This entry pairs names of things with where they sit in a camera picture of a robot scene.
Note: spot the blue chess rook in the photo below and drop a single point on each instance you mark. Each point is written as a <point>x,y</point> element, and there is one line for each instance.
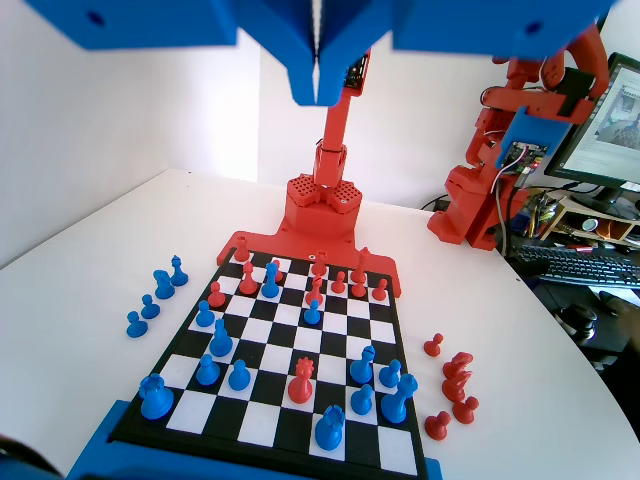
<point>329,430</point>
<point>156,400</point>

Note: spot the red chess queen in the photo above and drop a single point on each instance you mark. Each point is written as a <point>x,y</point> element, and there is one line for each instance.
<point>300,387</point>

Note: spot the blue chess pawn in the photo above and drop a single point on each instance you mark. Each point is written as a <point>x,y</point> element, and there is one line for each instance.
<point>311,315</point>
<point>207,372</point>
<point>136,326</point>
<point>202,315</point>
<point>239,377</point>
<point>148,307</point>
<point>362,402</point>
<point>390,375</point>

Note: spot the black and white chessboard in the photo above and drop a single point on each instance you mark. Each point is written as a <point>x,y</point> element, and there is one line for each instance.
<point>280,330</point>

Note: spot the red chess rook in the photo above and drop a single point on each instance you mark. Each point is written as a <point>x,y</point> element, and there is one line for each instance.
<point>319,265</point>
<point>242,252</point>

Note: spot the blue base plate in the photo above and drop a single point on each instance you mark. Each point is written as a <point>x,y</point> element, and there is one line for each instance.
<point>100,450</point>

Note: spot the red chess pawn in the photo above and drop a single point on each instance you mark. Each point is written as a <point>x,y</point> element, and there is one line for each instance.
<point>358,290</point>
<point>466,411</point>
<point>216,297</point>
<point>437,426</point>
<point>434,346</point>
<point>380,292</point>
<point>338,285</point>
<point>279,274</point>

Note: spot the wooden desk organizer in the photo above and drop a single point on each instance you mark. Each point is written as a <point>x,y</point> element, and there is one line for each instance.
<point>560,220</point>

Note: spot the red robot arm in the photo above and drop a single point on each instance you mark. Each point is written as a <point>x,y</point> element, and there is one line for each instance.
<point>335,125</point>

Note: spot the red base plate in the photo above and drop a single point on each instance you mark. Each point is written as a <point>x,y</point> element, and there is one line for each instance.
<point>300,245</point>

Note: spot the red chess king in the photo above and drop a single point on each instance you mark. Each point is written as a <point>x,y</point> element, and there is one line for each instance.
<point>361,270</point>

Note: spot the black computer keyboard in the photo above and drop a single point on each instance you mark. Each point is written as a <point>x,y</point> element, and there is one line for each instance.
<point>575,265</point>

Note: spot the black computer monitor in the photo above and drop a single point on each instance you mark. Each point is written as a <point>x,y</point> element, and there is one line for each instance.
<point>600,140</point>

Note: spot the blue chess bishop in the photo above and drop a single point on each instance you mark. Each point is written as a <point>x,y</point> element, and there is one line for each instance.
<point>361,367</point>
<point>220,342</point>

